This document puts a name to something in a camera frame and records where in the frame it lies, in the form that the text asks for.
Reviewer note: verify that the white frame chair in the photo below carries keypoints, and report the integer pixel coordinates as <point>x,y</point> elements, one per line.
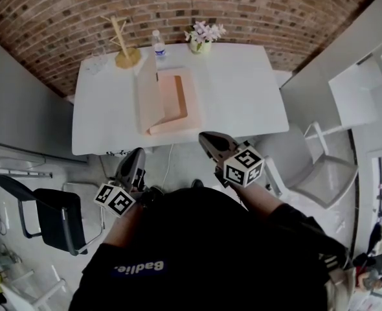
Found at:
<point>29,287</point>

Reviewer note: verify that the potted pink flowers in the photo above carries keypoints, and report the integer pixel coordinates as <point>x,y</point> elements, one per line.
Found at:
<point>202,37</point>

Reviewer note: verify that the person's black shoe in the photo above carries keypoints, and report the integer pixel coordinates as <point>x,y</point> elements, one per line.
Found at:
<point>197,184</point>
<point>153,194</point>

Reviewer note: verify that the white cabinet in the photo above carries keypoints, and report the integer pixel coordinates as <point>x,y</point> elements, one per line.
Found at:
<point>346,76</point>

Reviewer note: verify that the clear drinking glass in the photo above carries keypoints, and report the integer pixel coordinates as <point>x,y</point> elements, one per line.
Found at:
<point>99,64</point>

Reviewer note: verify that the person's black shirt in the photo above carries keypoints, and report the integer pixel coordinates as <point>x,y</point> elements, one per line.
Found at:
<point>210,254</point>

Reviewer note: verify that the person's left forearm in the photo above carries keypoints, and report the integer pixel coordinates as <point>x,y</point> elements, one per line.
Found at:
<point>123,228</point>

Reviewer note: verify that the grey cabinet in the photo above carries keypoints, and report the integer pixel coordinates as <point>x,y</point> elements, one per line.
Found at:
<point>19,109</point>

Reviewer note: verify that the person's right forearm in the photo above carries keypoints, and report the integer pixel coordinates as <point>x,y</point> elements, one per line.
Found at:
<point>259,199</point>

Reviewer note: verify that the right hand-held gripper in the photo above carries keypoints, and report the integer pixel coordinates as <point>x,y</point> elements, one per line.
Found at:
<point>230,154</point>

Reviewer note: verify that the black office chair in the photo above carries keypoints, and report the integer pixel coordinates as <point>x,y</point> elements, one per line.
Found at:
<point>58,215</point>

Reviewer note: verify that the clear plastic water bottle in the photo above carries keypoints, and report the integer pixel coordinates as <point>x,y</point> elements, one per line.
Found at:
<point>159,45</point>

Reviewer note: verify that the wooden mug tree stand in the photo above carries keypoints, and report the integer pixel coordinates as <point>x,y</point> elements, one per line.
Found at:
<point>126,57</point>

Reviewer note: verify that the pink folder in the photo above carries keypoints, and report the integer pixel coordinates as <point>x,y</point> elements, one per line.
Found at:
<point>175,99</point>

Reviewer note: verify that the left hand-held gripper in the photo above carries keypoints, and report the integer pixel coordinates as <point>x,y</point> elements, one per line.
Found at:
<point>129,170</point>

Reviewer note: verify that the grey white-framed chair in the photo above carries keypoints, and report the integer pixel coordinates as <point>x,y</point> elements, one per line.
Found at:
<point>320,177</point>

